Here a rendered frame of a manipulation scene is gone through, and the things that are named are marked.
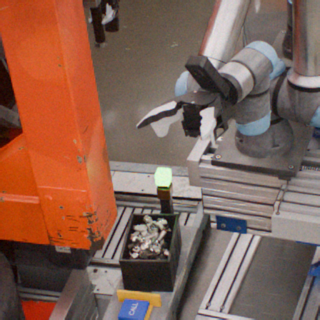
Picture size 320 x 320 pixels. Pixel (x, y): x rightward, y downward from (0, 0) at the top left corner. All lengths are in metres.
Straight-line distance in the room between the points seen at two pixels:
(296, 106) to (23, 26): 0.67
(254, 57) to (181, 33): 2.82
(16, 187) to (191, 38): 2.27
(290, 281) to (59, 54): 1.10
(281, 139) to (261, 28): 1.67
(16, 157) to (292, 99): 0.76
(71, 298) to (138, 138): 1.41
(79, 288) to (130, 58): 2.07
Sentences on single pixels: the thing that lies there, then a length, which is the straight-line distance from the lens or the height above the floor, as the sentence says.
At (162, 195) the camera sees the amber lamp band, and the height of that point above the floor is 0.59.
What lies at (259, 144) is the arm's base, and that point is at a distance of 2.19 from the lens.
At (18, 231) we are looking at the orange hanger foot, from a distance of 2.49.
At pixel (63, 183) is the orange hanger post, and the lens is 2.30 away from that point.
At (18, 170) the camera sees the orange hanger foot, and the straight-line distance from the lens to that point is 2.37.
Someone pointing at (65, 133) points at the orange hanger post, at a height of 0.92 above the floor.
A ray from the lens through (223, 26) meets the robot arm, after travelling 1.89.
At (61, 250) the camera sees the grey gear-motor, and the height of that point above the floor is 0.32.
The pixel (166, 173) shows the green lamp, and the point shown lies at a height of 0.66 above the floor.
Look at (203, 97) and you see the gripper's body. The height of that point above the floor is 1.25.
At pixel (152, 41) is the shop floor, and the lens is 4.52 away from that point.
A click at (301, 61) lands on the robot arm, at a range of 2.02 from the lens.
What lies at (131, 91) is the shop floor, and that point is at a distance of 4.11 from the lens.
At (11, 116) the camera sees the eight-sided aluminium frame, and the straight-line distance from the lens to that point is 2.80.
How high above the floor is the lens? 2.12
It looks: 36 degrees down
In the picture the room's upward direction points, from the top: 7 degrees counter-clockwise
